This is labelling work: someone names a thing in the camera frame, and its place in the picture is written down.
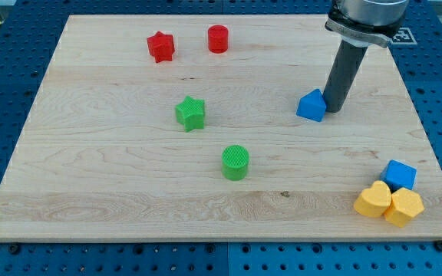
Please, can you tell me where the blue triangle block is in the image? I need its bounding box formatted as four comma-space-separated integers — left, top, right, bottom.
296, 89, 327, 122

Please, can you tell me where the yellow heart block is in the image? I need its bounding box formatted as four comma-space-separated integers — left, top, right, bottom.
353, 180, 391, 218

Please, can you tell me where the green cylinder block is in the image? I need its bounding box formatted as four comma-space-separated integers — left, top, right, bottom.
222, 145, 249, 181

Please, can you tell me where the green star block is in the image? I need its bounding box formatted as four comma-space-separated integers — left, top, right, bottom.
175, 96, 206, 132

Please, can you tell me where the light wooden board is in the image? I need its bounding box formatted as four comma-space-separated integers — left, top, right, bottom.
0, 15, 442, 242

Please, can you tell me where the red cylinder block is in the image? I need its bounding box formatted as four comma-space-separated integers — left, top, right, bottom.
207, 25, 229, 54

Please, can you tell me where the red star block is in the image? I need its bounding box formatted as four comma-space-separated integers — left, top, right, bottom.
147, 31, 175, 63

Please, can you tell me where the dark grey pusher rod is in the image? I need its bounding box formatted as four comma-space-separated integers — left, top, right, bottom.
322, 40, 368, 113

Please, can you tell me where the blue cube block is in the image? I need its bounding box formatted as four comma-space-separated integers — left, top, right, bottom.
379, 159, 417, 191

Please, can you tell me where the yellow hexagon block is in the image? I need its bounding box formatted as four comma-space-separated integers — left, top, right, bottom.
384, 188, 425, 228

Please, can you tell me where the black white fiducial marker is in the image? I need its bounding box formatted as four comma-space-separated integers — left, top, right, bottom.
391, 27, 417, 45

